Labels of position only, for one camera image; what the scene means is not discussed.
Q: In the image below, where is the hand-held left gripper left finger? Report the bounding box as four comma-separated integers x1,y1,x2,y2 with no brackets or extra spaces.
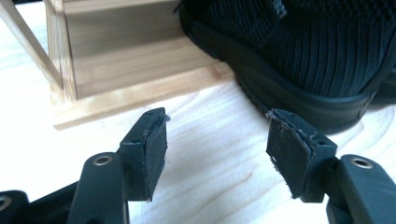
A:
119,106,169,203

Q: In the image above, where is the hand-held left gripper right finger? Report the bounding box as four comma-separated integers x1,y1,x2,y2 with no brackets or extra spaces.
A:
265,108,339,203

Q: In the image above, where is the three-tier wooden shoe rack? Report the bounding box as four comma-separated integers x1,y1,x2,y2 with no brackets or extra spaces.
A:
0,0,235,131

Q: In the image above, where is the black knit sneaker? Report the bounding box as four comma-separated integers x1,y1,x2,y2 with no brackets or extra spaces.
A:
177,0,396,135

